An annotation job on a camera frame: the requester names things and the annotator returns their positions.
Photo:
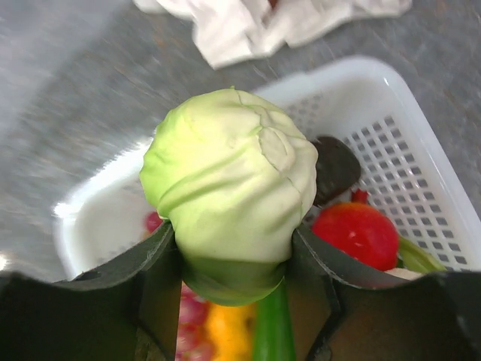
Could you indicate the red pomegranate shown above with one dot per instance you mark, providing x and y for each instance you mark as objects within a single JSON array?
[{"x": 360, "y": 231}]

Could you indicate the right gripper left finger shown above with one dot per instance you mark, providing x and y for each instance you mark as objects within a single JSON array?
[{"x": 126, "y": 309}]

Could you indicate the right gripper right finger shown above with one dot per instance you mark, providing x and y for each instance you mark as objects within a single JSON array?
[{"x": 342, "y": 309}]

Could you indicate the orange tangerine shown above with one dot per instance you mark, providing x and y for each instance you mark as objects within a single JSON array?
[{"x": 230, "y": 329}]

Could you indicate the red grape bunch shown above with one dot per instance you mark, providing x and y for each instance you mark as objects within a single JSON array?
[{"x": 193, "y": 308}]

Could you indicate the green cabbage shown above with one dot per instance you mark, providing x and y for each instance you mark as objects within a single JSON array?
[{"x": 235, "y": 177}]

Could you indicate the white shirt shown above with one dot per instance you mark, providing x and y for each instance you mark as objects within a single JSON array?
[{"x": 229, "y": 31}]

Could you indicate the long green chili pepper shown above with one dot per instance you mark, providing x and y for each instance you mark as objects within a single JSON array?
[{"x": 273, "y": 338}]

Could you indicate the white cauliflower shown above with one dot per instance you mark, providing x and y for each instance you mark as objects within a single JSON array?
[{"x": 404, "y": 273}]

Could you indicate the dark brown mushroom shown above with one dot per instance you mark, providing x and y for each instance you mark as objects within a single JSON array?
[{"x": 337, "y": 169}]

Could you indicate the white plastic basket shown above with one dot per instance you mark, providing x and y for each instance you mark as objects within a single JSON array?
[{"x": 361, "y": 101}]

